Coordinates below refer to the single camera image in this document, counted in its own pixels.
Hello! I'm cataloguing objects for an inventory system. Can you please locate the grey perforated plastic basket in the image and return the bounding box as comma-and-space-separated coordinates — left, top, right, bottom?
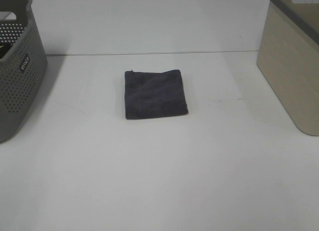
0, 0, 48, 142

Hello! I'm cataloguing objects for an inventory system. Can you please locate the dark grey towel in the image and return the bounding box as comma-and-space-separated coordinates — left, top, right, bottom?
124, 70, 188, 120

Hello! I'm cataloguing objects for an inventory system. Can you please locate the beige plastic storage bin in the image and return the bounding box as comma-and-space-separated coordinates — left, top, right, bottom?
257, 0, 319, 136

